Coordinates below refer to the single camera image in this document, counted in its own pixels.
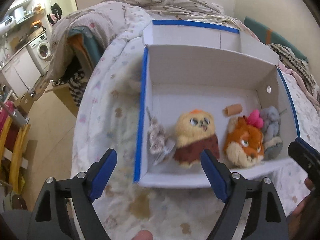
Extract grey blue plush toy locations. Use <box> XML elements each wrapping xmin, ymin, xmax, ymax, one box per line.
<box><xmin>260</xmin><ymin>106</ymin><xmax>283</xmax><ymax>160</ymax></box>

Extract orange fox plush toy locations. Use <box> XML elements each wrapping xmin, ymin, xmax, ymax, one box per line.
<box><xmin>223</xmin><ymin>116</ymin><xmax>264</xmax><ymax>168</ymax></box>

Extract pink round soft toy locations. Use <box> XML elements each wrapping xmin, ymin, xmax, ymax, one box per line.
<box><xmin>247</xmin><ymin>109</ymin><xmax>264</xmax><ymax>129</ymax></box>

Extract small tan cylinder toy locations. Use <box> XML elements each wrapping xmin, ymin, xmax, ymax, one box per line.
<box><xmin>224</xmin><ymin>103</ymin><xmax>243</xmax><ymax>116</ymax></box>

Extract yellow bear plush brown outfit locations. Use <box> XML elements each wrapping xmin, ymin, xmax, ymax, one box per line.
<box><xmin>174</xmin><ymin>109</ymin><xmax>220</xmax><ymax>167</ymax></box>

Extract beige rope knot toy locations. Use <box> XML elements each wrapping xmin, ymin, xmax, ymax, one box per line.
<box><xmin>146</xmin><ymin>108</ymin><xmax>166</xmax><ymax>154</ymax></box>

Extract person's right hand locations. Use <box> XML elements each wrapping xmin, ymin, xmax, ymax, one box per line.
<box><xmin>288</xmin><ymin>178</ymin><xmax>314</xmax><ymax>239</ymax></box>

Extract person's thumb at bottom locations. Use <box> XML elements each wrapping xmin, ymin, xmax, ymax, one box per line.
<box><xmin>132</xmin><ymin>230</ymin><xmax>153</xmax><ymax>240</ymax></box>

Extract yellow wooden chair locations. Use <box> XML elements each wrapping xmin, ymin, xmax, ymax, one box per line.
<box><xmin>1</xmin><ymin>117</ymin><xmax>31</xmax><ymax>193</ymax></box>

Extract black white knitted blanket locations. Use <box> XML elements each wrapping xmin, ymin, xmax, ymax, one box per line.
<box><xmin>268</xmin><ymin>43</ymin><xmax>319</xmax><ymax>100</ymax></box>

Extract cardboard box on floor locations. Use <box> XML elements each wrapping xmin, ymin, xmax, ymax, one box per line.
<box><xmin>14</xmin><ymin>92</ymin><xmax>34</xmax><ymax>117</ymax></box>

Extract white box blue tape edges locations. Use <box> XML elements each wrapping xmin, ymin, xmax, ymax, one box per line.
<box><xmin>133</xmin><ymin>20</ymin><xmax>300</xmax><ymax>188</ymax></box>

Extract green headboard cushion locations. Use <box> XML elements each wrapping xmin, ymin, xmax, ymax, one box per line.
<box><xmin>244</xmin><ymin>16</ymin><xmax>309</xmax><ymax>63</ymax></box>

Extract zebra striped cloth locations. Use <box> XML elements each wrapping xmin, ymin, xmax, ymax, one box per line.
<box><xmin>53</xmin><ymin>70</ymin><xmax>85</xmax><ymax>107</ymax></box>

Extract white kitchen cabinet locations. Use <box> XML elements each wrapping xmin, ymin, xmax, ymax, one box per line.
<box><xmin>1</xmin><ymin>48</ymin><xmax>41</xmax><ymax>98</ymax></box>

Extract white washing machine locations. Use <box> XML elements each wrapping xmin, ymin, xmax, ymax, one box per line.
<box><xmin>27</xmin><ymin>32</ymin><xmax>52</xmax><ymax>76</ymax></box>

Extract green orange folded cushion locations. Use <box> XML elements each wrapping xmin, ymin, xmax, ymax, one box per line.
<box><xmin>67</xmin><ymin>26</ymin><xmax>104</xmax><ymax>80</ymax></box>

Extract beige waffle blanket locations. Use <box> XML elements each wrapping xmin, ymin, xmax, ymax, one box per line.
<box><xmin>48</xmin><ymin>1</ymin><xmax>134</xmax><ymax>81</ymax></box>

